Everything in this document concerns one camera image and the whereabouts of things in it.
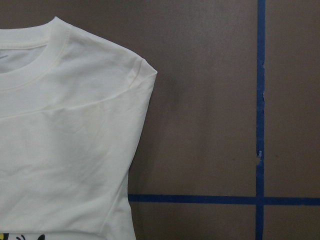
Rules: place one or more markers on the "cream long-sleeve cat shirt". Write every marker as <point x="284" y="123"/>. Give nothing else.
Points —
<point x="72" y="110"/>

